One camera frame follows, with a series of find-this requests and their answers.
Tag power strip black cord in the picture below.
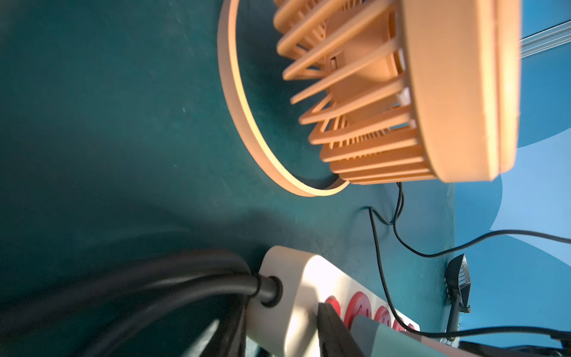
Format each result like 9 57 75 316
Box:
0 248 283 357

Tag orange fan black cable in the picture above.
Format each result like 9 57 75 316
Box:
367 181 571 340

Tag beige red power strip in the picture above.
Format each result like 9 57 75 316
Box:
247 246 420 356

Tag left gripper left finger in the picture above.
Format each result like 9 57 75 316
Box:
201 297 249 357

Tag mint green usb adapter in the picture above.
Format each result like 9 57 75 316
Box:
349 315 430 357

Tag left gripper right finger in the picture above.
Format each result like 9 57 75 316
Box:
317 303 364 357

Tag aluminium rail frame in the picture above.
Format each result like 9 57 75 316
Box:
520 21 571 59

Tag orange desk fan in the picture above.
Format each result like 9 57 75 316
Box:
217 0 522 197

